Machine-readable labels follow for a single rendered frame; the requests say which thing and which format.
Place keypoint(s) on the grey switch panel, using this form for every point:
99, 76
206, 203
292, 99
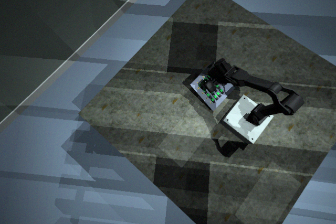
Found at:
213, 100

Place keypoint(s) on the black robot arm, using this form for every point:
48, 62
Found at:
288, 106

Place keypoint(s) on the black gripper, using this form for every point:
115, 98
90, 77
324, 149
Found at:
210, 85

